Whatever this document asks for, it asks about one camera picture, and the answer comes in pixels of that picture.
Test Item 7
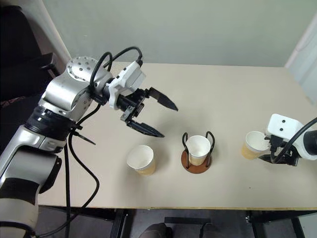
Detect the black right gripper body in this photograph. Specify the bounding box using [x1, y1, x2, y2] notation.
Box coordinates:
[265, 135, 301, 167]

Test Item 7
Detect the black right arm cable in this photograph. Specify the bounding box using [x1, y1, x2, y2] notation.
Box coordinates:
[270, 117, 317, 164]

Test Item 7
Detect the black table frame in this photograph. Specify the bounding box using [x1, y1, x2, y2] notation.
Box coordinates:
[37, 207, 317, 238]

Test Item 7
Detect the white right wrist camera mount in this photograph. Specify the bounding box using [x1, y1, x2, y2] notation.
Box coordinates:
[266, 113, 317, 160]

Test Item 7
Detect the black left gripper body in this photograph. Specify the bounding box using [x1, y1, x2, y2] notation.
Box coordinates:
[116, 88, 151, 127]

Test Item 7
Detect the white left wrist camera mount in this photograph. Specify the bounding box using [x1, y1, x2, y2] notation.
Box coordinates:
[106, 60, 147, 110]

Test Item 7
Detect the paper cup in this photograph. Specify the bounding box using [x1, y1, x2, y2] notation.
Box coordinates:
[185, 135, 211, 167]
[242, 130, 270, 161]
[126, 144, 157, 177]

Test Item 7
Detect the dark rounded shape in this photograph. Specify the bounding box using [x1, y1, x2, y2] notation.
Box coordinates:
[138, 222, 173, 238]
[200, 223, 220, 238]

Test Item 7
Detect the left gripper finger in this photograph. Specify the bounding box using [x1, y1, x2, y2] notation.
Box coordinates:
[124, 119, 165, 138]
[147, 86, 179, 112]

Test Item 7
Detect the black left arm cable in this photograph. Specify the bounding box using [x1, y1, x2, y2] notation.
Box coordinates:
[69, 51, 114, 210]
[37, 46, 144, 238]

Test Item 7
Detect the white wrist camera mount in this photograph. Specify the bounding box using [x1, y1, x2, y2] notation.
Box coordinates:
[106, 60, 147, 110]
[266, 113, 317, 160]

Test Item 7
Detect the black zip tie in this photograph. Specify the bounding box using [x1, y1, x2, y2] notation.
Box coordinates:
[70, 125, 97, 146]

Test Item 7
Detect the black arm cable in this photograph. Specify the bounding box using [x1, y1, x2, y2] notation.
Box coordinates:
[37, 46, 144, 238]
[69, 51, 114, 210]
[270, 117, 317, 164]

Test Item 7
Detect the wire cup holder wooden base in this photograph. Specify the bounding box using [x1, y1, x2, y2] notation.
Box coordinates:
[181, 131, 215, 175]

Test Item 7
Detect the black office chair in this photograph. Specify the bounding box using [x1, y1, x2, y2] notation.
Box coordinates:
[0, 4, 60, 101]

